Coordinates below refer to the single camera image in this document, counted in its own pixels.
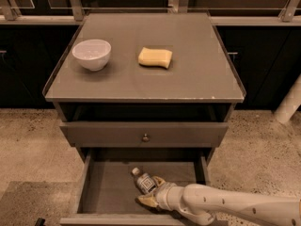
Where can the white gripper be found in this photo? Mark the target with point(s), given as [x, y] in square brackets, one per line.
[163, 193]

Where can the clear plastic water bottle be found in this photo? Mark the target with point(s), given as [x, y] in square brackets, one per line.
[143, 181]

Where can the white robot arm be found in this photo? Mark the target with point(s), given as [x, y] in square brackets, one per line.
[256, 172]

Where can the open middle drawer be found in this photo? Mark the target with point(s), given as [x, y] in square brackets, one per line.
[107, 192]

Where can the round brass drawer knob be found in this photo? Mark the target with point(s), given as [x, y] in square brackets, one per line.
[145, 138]

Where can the grey drawer cabinet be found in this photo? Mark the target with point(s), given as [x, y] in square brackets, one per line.
[200, 85]

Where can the closed top drawer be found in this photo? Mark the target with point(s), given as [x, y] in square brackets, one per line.
[116, 134]

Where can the small black object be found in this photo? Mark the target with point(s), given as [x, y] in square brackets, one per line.
[40, 222]

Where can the yellow sponge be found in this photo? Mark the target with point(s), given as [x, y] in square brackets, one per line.
[155, 57]

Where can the white ceramic bowl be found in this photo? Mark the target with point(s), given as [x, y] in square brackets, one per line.
[92, 54]

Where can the metal railing frame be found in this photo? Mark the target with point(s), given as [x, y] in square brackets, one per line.
[221, 12]

